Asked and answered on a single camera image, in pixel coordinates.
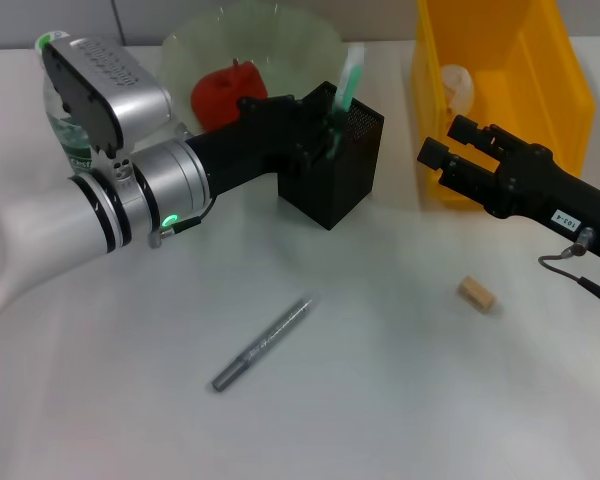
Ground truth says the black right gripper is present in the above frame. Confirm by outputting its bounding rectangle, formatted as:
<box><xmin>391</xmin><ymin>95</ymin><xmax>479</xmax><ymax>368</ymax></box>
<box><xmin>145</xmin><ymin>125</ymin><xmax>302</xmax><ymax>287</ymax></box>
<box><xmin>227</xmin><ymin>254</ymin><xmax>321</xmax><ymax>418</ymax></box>
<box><xmin>416</xmin><ymin>113</ymin><xmax>600</xmax><ymax>262</ymax></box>

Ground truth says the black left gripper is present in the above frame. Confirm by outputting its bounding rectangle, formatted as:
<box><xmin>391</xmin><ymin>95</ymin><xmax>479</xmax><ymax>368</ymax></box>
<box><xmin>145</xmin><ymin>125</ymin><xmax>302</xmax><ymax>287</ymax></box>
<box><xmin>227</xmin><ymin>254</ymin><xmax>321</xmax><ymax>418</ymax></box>
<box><xmin>184</xmin><ymin>94</ymin><xmax>340</xmax><ymax>198</ymax></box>

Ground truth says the black mesh pen holder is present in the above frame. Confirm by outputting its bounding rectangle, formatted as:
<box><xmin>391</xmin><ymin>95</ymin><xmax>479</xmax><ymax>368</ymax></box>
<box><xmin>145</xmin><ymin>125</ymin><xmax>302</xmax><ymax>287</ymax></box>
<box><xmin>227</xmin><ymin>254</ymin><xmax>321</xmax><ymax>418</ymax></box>
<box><xmin>277</xmin><ymin>80</ymin><xmax>385</xmax><ymax>231</ymax></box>

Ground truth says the white paper ball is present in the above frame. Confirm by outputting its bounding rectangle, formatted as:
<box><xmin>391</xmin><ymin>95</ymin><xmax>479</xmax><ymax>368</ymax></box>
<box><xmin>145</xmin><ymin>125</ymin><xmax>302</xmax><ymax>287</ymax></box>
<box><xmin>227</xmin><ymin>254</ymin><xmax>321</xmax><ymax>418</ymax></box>
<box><xmin>439</xmin><ymin>63</ymin><xmax>476</xmax><ymax>121</ymax></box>

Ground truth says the green utility knife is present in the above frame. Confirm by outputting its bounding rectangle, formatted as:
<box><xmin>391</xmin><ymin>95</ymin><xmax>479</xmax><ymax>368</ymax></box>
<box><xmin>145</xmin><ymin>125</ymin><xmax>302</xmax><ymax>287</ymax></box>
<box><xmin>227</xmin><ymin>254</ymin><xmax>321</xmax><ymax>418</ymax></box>
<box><xmin>324</xmin><ymin>43</ymin><xmax>367</xmax><ymax>161</ymax></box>

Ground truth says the reddish orange fruit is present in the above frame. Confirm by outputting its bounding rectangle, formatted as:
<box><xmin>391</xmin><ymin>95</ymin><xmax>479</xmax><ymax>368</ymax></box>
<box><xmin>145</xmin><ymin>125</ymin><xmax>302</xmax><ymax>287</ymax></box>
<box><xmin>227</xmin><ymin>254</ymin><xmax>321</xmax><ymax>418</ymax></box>
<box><xmin>189</xmin><ymin>58</ymin><xmax>269</xmax><ymax>134</ymax></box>

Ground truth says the grey marker pen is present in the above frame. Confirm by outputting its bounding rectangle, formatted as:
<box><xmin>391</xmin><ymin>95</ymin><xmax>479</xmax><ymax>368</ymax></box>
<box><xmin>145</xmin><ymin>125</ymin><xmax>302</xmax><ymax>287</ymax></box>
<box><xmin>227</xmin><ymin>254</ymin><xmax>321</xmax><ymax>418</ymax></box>
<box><xmin>211</xmin><ymin>294</ymin><xmax>321</xmax><ymax>394</ymax></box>

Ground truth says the clear green-label water bottle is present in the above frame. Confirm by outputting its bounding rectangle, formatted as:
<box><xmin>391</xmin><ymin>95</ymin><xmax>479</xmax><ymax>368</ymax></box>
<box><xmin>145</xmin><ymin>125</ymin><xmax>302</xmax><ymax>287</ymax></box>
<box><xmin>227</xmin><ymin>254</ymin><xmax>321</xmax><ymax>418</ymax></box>
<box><xmin>33</xmin><ymin>30</ymin><xmax>99</xmax><ymax>174</ymax></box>

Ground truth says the green glass fruit plate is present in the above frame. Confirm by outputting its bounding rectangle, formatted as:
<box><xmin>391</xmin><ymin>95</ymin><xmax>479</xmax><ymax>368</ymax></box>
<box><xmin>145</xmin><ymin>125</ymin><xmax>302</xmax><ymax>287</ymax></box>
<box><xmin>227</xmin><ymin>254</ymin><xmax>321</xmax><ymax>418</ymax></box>
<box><xmin>157</xmin><ymin>4</ymin><xmax>355</xmax><ymax>146</ymax></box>

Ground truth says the yellow plastic bin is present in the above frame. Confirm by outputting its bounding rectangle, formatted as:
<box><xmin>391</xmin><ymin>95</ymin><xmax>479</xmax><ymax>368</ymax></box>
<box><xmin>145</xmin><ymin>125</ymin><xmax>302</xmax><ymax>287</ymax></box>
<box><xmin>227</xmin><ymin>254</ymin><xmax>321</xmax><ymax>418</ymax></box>
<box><xmin>411</xmin><ymin>0</ymin><xmax>596</xmax><ymax>209</ymax></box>

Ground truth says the small wooden block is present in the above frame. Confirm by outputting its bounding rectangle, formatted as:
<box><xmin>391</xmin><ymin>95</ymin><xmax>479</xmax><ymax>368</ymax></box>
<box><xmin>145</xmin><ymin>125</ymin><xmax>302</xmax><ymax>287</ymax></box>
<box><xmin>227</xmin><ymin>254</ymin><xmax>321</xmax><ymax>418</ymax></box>
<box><xmin>455</xmin><ymin>275</ymin><xmax>496</xmax><ymax>315</ymax></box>

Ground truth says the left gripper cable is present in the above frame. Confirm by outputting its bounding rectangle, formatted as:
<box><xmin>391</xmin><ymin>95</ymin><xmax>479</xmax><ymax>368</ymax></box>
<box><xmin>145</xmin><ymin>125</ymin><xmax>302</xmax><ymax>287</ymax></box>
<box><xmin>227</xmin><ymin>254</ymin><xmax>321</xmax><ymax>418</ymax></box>
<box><xmin>147</xmin><ymin>199</ymin><xmax>212</xmax><ymax>250</ymax></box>

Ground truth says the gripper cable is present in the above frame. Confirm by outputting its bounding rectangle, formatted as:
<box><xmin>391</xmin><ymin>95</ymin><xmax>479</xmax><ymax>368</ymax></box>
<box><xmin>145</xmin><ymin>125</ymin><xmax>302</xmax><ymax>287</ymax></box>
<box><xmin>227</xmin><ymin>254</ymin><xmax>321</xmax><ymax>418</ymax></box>
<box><xmin>147</xmin><ymin>199</ymin><xmax>212</xmax><ymax>250</ymax></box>
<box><xmin>537</xmin><ymin>227</ymin><xmax>600</xmax><ymax>321</ymax></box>

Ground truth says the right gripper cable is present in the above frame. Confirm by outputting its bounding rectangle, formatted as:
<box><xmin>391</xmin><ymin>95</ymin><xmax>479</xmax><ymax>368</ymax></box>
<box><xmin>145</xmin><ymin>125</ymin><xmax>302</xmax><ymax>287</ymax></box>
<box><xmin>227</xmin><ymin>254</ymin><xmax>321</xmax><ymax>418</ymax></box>
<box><xmin>537</xmin><ymin>227</ymin><xmax>600</xmax><ymax>321</ymax></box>

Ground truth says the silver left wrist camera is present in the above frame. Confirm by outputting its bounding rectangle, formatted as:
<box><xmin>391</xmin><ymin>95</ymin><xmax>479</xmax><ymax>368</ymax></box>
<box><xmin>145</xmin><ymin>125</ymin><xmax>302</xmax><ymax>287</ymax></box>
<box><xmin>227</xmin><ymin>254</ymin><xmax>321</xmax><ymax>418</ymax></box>
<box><xmin>40</xmin><ymin>35</ymin><xmax>174</xmax><ymax>162</ymax></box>

